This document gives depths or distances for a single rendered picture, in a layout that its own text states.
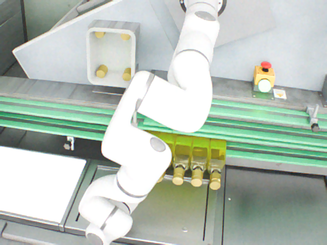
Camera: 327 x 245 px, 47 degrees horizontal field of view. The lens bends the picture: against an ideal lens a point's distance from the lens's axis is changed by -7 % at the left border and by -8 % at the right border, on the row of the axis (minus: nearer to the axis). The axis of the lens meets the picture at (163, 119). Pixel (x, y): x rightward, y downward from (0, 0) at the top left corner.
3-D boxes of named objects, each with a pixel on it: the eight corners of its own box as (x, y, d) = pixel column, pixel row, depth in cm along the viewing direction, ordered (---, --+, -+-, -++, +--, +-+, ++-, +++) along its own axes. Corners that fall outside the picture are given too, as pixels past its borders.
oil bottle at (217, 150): (209, 137, 147) (205, 177, 129) (211, 125, 143) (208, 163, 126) (224, 139, 146) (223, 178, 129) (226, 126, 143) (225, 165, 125)
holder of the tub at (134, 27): (95, 84, 156) (89, 94, 150) (94, 18, 140) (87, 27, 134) (138, 88, 155) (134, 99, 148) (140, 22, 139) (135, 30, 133)
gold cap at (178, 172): (173, 175, 127) (171, 184, 124) (174, 167, 125) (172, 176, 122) (184, 176, 127) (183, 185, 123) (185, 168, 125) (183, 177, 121)
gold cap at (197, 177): (205, 173, 125) (204, 182, 121) (198, 179, 127) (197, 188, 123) (197, 167, 124) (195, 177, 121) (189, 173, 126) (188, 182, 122)
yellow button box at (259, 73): (251, 81, 146) (253, 91, 139) (255, 63, 141) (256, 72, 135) (270, 83, 145) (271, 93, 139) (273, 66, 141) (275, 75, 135)
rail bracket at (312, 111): (302, 109, 135) (309, 132, 124) (308, 91, 131) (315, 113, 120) (313, 111, 134) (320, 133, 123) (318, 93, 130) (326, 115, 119)
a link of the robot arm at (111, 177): (157, 179, 92) (125, 224, 105) (111, 148, 93) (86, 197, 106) (142, 202, 86) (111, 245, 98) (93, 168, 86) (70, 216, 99)
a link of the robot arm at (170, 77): (216, 56, 87) (195, 112, 97) (222, 18, 106) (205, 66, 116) (176, 43, 87) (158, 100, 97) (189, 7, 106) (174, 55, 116)
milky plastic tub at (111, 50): (94, 73, 153) (87, 84, 145) (93, 18, 140) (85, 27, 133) (138, 77, 151) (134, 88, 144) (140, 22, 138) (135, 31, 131)
